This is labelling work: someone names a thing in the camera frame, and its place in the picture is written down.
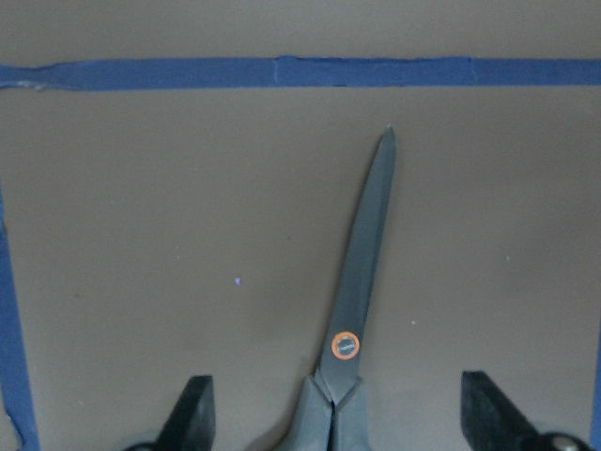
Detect orange grey handled scissors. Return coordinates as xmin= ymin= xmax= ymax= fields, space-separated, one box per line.
xmin=266 ymin=125 xmax=397 ymax=450

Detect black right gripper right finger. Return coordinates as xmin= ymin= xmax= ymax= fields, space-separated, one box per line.
xmin=460 ymin=371 xmax=592 ymax=451

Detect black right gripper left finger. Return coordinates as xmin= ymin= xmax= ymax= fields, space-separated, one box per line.
xmin=126 ymin=375 xmax=216 ymax=451

